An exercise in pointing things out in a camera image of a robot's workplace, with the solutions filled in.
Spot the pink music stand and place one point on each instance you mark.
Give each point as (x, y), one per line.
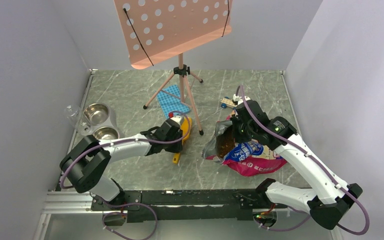
(157, 30)

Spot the grey double bowl feeder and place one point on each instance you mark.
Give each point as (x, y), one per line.
(99, 120)

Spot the clear water bottle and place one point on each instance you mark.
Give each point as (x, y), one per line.
(78, 119)

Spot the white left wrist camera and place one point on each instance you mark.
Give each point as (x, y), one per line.
(176, 117)

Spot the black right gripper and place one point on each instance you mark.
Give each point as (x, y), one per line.
(239, 138)

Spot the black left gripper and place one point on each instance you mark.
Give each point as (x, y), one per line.
(177, 148)

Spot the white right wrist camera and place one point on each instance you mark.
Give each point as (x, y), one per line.
(237, 99)

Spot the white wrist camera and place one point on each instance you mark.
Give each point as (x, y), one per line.
(237, 99)
(176, 117)

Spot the toy block car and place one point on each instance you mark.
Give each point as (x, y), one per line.
(226, 102)

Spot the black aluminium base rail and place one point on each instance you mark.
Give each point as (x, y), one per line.
(147, 205)

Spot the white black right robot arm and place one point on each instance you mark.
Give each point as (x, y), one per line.
(329, 197)

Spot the yellow plastic scoop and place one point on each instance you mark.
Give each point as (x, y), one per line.
(186, 131)

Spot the pink pet food bag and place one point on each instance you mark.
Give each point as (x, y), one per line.
(247, 159)

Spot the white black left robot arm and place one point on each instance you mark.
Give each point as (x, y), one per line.
(84, 166)

